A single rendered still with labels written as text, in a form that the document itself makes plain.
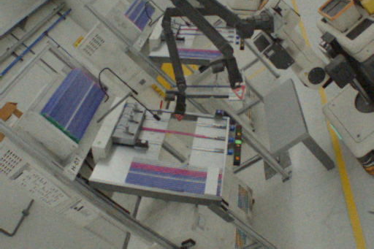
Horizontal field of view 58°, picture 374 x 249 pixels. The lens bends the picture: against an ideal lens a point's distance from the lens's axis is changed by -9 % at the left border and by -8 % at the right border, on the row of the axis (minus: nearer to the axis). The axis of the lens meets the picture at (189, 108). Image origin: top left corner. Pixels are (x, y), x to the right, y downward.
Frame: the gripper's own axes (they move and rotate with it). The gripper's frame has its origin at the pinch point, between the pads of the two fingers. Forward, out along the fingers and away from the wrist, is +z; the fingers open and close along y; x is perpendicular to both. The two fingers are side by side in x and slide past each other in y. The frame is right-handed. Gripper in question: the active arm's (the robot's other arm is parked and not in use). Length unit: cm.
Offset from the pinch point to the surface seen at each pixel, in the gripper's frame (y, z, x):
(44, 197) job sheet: 61, 26, -71
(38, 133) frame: 51, -15, -71
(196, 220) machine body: 52, 33, 21
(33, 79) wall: -123, 71, -184
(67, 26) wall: -245, 61, -195
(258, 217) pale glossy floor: 14, 70, 66
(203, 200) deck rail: 60, 3, 23
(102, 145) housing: 40, -5, -37
